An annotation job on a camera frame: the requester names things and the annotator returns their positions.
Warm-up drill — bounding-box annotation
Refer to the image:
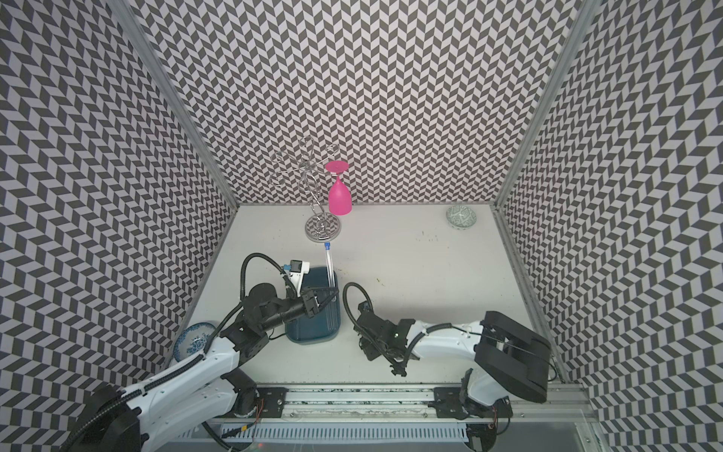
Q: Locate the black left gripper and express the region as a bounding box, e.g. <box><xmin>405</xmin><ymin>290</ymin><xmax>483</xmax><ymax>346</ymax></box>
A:
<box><xmin>261</xmin><ymin>286</ymin><xmax>339</xmax><ymax>333</ymax></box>

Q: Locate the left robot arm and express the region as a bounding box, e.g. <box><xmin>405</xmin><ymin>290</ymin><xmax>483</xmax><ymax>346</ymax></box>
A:
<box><xmin>60</xmin><ymin>284</ymin><xmax>339</xmax><ymax>451</ymax></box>

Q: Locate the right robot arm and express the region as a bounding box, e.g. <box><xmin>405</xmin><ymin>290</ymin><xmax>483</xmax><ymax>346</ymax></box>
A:
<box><xmin>349</xmin><ymin>302</ymin><xmax>552</xmax><ymax>407</ymax></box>

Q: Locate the teal plastic water tub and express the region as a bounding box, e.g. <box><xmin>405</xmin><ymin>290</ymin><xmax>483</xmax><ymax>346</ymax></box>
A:
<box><xmin>285</xmin><ymin>267</ymin><xmax>341</xmax><ymax>345</ymax></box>

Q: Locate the chrome glass rack stand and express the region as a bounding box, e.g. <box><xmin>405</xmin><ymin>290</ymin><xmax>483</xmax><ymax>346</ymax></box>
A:
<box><xmin>271</xmin><ymin>137</ymin><xmax>341</xmax><ymax>243</ymax></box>

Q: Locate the pink plastic wine glass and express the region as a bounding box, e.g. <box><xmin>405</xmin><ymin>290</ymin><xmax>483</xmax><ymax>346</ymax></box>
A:
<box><xmin>325</xmin><ymin>160</ymin><xmax>352</xmax><ymax>217</ymax></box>

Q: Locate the blue patterned plate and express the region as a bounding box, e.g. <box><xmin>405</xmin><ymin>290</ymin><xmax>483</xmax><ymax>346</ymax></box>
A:
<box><xmin>173</xmin><ymin>322</ymin><xmax>216</xmax><ymax>363</ymax></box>

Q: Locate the patterned ceramic bowl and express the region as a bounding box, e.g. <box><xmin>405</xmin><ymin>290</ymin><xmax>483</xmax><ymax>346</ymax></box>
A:
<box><xmin>445</xmin><ymin>205</ymin><xmax>477</xmax><ymax>230</ymax></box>

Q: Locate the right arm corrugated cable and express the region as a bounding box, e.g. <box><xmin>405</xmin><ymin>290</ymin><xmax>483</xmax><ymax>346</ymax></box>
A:
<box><xmin>342</xmin><ymin>281</ymin><xmax>375</xmax><ymax>334</ymax></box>

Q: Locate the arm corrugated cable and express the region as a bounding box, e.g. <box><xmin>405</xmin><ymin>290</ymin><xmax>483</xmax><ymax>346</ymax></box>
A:
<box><xmin>342</xmin><ymin>281</ymin><xmax>375</xmax><ymax>334</ymax></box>
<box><xmin>239</xmin><ymin>252</ymin><xmax>295</xmax><ymax>306</ymax></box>

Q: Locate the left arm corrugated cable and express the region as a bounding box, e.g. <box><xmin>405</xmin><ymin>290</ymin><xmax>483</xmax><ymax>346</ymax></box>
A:
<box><xmin>239</xmin><ymin>252</ymin><xmax>295</xmax><ymax>306</ymax></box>

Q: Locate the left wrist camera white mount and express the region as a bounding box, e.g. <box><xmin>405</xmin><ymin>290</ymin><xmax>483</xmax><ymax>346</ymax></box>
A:
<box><xmin>282</xmin><ymin>260</ymin><xmax>310</xmax><ymax>296</ymax></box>

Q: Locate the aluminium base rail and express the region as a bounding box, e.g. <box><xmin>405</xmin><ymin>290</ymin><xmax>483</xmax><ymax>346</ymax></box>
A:
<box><xmin>208</xmin><ymin>383</ymin><xmax>589</xmax><ymax>425</ymax></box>

